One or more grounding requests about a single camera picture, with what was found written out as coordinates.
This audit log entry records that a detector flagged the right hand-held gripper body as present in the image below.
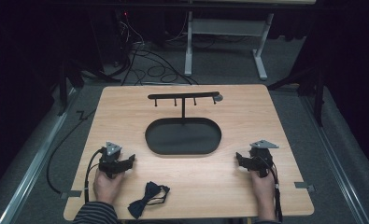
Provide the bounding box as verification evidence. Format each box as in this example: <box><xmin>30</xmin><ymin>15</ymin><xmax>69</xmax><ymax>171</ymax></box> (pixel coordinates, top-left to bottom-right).
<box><xmin>248</xmin><ymin>139</ymin><xmax>280</xmax><ymax>179</ymax></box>

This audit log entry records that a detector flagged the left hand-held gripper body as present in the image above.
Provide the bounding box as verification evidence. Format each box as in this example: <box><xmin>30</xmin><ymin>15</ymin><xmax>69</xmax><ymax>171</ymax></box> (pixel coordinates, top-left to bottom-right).
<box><xmin>98</xmin><ymin>141</ymin><xmax>124</xmax><ymax>179</ymax></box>

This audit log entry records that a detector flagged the black bow tie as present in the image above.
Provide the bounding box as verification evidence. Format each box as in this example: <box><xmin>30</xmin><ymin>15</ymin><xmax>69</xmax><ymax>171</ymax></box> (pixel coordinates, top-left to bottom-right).
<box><xmin>127</xmin><ymin>181</ymin><xmax>171</xmax><ymax>220</ymax></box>

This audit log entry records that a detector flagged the black hook rack with tray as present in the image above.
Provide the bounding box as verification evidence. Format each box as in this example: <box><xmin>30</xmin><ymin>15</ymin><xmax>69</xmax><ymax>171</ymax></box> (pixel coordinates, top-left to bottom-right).
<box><xmin>144</xmin><ymin>91</ymin><xmax>224</xmax><ymax>156</ymax></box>

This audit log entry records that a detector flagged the person's left hand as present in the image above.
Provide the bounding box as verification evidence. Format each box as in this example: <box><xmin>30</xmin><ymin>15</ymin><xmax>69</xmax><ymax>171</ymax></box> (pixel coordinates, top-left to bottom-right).
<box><xmin>92</xmin><ymin>169</ymin><xmax>126</xmax><ymax>205</ymax></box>

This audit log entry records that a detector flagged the person's right hand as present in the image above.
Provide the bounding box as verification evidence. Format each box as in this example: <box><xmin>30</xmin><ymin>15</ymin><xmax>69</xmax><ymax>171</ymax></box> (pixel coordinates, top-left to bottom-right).
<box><xmin>250</xmin><ymin>170</ymin><xmax>277</xmax><ymax>203</ymax></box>

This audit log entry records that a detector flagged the grey tape strip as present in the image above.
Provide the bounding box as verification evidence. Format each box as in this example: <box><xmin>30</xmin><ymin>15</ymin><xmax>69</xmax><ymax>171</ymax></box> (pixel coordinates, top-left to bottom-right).
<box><xmin>59</xmin><ymin>189</ymin><xmax>83</xmax><ymax>201</ymax></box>
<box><xmin>293</xmin><ymin>181</ymin><xmax>317</xmax><ymax>193</ymax></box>

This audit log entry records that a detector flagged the black metal stand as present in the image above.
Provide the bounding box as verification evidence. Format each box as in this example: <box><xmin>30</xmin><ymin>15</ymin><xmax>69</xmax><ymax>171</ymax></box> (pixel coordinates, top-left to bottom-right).
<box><xmin>50</xmin><ymin>57</ymin><xmax>87</xmax><ymax>118</ymax></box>
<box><xmin>266</xmin><ymin>59</ymin><xmax>328</xmax><ymax>128</ymax></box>

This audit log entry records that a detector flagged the dark equipment with red light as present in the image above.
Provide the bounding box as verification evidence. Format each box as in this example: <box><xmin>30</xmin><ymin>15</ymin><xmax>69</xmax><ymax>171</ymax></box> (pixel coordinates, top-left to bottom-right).
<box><xmin>106</xmin><ymin>5</ymin><xmax>136</xmax><ymax>68</ymax></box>

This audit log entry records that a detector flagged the left hand-held gripper cable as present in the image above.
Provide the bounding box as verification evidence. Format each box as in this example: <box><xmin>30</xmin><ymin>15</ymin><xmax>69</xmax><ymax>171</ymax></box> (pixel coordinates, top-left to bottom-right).
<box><xmin>83</xmin><ymin>147</ymin><xmax>106</xmax><ymax>205</ymax></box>

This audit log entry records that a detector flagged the hand-held gripper cable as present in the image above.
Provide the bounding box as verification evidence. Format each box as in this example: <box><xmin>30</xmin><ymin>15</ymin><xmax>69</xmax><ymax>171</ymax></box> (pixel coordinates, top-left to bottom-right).
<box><xmin>260</xmin><ymin>155</ymin><xmax>284</xmax><ymax>224</ymax></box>
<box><xmin>83</xmin><ymin>147</ymin><xmax>106</xmax><ymax>205</ymax></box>

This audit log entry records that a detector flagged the right hand-held gripper cable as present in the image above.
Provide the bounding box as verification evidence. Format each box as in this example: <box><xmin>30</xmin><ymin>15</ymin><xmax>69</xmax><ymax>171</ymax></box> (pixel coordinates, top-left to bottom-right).
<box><xmin>260</xmin><ymin>155</ymin><xmax>284</xmax><ymax>224</ymax></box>

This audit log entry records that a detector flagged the black floor cable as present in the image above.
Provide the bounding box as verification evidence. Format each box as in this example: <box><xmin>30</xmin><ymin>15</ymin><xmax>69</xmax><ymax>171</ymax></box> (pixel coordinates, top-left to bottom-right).
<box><xmin>46</xmin><ymin>107</ymin><xmax>98</xmax><ymax>194</ymax></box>

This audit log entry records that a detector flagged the metal floor rail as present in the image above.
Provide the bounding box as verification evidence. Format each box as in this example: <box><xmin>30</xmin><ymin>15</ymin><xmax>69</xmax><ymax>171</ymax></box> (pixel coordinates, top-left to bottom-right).
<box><xmin>299</xmin><ymin>94</ymin><xmax>369</xmax><ymax>224</ymax></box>
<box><xmin>0</xmin><ymin>87</ymin><xmax>78</xmax><ymax>224</ymax></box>

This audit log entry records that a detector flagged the tangle of black cables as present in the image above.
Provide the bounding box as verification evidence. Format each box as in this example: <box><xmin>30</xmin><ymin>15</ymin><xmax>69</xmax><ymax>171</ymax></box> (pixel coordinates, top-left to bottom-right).
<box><xmin>118</xmin><ymin>12</ymin><xmax>200</xmax><ymax>87</ymax></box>

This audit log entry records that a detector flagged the white desk frame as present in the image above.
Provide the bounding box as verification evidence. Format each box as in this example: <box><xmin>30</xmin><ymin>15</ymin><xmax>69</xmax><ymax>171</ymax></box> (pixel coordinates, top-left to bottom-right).
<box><xmin>178</xmin><ymin>0</ymin><xmax>318</xmax><ymax>82</ymax></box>

